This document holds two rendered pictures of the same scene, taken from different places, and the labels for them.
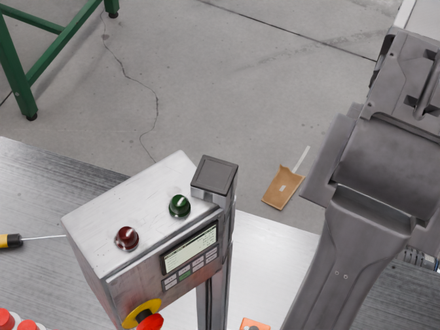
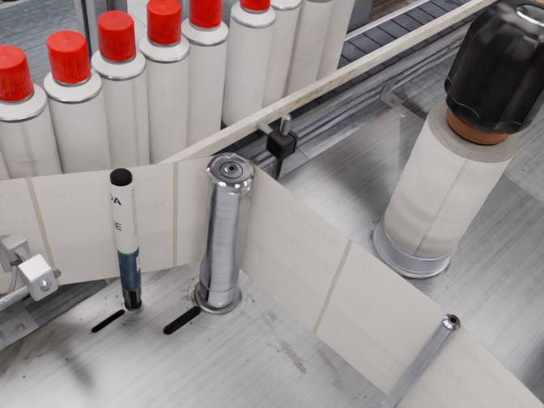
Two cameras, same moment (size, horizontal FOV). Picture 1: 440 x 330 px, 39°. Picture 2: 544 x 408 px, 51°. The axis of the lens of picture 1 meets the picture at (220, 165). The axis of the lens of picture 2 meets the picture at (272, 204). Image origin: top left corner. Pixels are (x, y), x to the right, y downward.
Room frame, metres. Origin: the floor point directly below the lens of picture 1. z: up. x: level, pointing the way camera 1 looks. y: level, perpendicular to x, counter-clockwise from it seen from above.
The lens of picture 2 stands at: (-0.05, 0.48, 1.39)
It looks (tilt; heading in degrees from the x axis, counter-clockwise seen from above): 49 degrees down; 289
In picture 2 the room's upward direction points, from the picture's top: 12 degrees clockwise
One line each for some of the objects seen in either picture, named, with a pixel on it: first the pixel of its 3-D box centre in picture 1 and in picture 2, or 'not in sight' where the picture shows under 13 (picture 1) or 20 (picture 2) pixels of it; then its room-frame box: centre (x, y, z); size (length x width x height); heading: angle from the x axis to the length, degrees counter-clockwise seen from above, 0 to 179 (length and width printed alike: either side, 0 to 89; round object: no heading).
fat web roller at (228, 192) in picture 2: not in sight; (223, 240); (0.09, 0.20, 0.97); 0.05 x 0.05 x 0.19
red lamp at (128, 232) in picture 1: (126, 236); not in sight; (0.30, 0.10, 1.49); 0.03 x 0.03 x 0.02
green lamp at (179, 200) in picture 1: (179, 204); not in sight; (0.35, 0.05, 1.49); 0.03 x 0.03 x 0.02
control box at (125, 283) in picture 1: (150, 247); not in sight; (0.34, 0.09, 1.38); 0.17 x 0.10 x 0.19; 127
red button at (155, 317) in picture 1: (148, 322); not in sight; (0.26, 0.09, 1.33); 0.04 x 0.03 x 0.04; 127
